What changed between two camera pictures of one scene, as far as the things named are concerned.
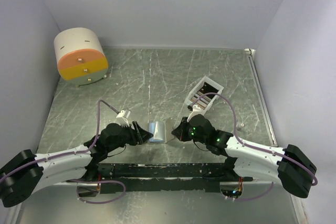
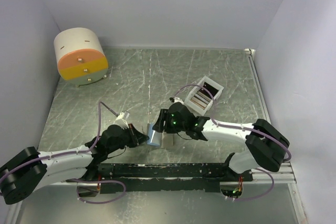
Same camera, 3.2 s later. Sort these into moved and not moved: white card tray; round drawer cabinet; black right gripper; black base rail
Moved: black right gripper
Not moved: round drawer cabinet; black base rail; white card tray
